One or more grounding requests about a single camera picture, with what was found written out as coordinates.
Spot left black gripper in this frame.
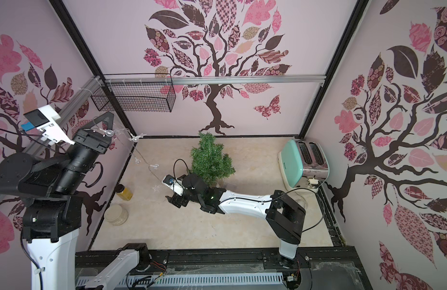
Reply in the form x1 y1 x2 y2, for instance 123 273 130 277
52 111 114 193

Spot string lights with star ornaments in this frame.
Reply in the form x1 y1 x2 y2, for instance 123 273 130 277
83 124 161 184

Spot small green christmas tree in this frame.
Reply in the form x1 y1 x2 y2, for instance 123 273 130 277
190 132 235 185

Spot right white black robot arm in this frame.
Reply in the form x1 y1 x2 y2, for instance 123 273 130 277
162 172 326 267

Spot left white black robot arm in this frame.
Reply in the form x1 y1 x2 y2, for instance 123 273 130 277
0 106 114 290

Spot yellow liquid jar black lid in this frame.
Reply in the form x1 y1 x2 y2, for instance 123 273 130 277
114 184 133 201

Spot clear jar cream lid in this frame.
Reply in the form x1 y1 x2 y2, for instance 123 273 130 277
104 204 129 226

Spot mint green chrome toaster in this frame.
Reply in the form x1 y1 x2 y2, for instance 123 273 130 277
277 139 330 193

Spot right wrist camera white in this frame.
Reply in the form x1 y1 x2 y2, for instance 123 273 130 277
163 175 184 196

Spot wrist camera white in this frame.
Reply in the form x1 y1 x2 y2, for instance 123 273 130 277
163 175 184 196
21 105 75 145

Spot black wire basket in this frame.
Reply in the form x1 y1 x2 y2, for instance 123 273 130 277
91 72 176 112

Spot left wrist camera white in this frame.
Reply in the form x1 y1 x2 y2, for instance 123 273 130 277
21 105 75 145

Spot aluminium rail left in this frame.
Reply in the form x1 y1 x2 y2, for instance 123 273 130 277
0 76 101 202

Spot aluminium rail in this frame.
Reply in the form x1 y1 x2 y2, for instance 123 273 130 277
0 76 101 202
105 74 326 85

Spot aluminium rail back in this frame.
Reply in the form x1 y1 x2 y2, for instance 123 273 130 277
105 74 326 85

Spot white slotted cable duct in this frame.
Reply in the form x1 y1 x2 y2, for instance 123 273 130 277
75 273 285 290

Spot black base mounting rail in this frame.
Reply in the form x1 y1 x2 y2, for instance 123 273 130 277
74 247 373 290

